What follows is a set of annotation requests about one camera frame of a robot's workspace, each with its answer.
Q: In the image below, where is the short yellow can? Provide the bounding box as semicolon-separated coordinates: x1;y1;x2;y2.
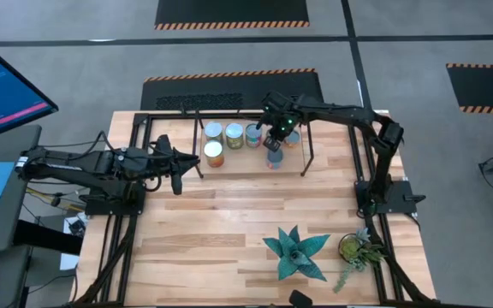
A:
283;129;302;150

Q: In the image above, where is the grey desk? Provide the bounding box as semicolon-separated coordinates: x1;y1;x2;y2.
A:
0;123;43;258

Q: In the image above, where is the black aluminium table frame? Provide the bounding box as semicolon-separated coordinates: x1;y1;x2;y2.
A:
69;110;441;307

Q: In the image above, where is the white paper sheet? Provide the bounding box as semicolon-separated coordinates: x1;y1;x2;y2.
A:
60;213;89;271

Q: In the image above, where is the small black box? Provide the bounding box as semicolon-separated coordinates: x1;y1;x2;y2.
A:
67;217;87;239

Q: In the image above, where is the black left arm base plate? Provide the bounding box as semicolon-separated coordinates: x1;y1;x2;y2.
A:
84;187;147;216

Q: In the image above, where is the black hazard striped floor mat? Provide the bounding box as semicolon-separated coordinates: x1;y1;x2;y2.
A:
445;62;493;116
154;0;311;31
140;68;326;112

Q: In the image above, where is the silver lidded tin can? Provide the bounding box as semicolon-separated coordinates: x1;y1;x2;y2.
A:
204;121;225;145

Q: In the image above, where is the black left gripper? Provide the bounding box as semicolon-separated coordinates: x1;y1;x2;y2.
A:
147;134;199;197

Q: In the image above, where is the teal striped artificial plant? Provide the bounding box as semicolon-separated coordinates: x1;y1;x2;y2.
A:
262;225;331;284

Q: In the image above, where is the orange beans can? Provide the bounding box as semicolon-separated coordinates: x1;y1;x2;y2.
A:
203;140;226;169

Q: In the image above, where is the monitor with blue screen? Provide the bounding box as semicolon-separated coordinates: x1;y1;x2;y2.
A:
0;33;59;145

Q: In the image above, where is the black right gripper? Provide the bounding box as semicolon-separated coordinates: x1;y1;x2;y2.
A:
259;90;302;153

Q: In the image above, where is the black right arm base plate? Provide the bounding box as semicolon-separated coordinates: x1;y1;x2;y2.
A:
354;179;426;215

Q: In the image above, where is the black desk crossbar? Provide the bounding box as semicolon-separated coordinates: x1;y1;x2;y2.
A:
13;220;83;257

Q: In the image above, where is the pink teal chicken soup can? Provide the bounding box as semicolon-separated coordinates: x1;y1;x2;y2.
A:
245;123;264;150

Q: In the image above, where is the green pears can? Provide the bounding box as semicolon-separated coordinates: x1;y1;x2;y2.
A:
224;122;246;151

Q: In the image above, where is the yellow spicy black beans can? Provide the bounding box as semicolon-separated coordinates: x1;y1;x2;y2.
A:
265;147;285;171

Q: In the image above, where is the small black rounded object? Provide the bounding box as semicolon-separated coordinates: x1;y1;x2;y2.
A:
288;289;314;307

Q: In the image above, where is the wooden shelf black metal frame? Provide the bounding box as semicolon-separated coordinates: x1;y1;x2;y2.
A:
179;98;326;180

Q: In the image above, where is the green succulent plant in bowl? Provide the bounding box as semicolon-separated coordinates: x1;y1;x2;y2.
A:
332;227;388;295

